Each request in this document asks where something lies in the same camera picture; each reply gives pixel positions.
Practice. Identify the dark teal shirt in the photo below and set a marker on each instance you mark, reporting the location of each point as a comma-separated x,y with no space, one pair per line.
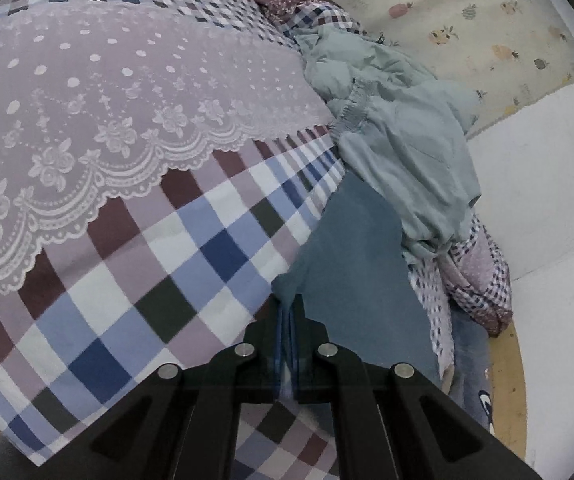
352,278

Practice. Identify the light grey-green jacket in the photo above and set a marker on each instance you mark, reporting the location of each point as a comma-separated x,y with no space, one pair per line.
401,129

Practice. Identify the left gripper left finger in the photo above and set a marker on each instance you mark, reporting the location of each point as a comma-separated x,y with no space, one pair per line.
180,424

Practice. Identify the pineapple print curtain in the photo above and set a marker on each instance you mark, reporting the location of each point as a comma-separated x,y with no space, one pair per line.
512,53

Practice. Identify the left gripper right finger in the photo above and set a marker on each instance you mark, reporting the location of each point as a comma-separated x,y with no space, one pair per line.
391,423

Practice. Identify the wooden headboard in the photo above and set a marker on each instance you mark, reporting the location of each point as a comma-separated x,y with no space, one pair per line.
509,399

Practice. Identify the blue cartoon pillow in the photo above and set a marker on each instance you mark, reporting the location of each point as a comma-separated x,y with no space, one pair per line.
471,388

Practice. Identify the plaid bed sheet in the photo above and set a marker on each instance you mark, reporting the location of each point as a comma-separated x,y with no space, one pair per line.
161,162

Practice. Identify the folded plaid quilt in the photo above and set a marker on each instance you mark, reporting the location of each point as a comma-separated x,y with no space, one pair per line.
474,273

